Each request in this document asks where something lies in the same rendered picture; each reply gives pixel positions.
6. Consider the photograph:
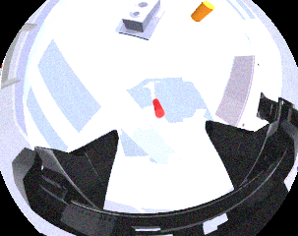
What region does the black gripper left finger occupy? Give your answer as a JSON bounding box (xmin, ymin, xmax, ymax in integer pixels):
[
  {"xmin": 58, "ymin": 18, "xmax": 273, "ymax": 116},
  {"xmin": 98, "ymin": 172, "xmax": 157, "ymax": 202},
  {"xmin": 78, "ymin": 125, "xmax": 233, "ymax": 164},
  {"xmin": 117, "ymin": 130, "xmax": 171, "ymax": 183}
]
[{"xmin": 33, "ymin": 130, "xmax": 120, "ymax": 208}]

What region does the red peg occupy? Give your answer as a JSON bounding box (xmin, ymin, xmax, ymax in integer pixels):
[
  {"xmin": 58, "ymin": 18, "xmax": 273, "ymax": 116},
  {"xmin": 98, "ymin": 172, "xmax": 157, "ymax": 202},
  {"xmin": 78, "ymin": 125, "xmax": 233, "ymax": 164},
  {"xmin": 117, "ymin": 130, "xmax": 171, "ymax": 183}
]
[{"xmin": 152, "ymin": 98, "xmax": 164, "ymax": 118}]

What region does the orange cylinder with yellow end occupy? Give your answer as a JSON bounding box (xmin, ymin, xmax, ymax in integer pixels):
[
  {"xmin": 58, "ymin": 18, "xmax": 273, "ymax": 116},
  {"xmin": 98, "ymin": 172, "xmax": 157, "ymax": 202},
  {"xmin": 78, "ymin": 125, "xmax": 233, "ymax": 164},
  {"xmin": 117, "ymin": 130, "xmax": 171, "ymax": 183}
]
[{"xmin": 191, "ymin": 0, "xmax": 215, "ymax": 23}]

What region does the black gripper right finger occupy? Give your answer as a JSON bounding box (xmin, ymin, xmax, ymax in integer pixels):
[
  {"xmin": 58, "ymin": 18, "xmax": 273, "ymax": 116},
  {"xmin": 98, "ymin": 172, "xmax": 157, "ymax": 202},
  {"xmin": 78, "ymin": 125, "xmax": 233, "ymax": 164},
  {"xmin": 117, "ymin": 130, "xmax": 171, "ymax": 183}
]
[{"xmin": 205, "ymin": 119, "xmax": 279, "ymax": 190}]

